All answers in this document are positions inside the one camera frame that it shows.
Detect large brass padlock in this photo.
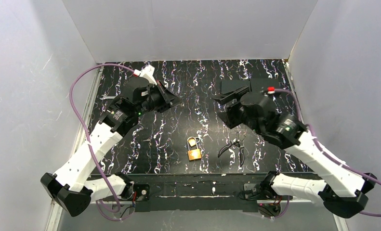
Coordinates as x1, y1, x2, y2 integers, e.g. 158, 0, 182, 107
186, 137, 202, 161

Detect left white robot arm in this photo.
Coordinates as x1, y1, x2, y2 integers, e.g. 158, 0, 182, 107
40, 77, 182, 217

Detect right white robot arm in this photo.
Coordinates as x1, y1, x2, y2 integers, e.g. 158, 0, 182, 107
213, 87, 374, 218

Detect black flat box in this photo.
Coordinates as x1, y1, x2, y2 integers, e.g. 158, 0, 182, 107
220, 78, 280, 94

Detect silver open-end wrench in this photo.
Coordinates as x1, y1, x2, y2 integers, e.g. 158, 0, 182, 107
99, 95, 116, 100

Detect small brass padlock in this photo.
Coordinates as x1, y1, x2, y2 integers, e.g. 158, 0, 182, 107
187, 137, 197, 147

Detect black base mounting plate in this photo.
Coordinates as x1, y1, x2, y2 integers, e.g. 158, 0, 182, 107
102, 173, 293, 213

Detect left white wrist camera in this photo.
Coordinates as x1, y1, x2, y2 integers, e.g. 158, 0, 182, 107
134, 65, 157, 85

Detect black handled pruning shears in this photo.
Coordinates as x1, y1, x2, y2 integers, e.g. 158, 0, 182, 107
217, 133, 245, 167

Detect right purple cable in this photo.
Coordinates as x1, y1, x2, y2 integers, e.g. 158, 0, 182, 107
266, 87, 381, 219

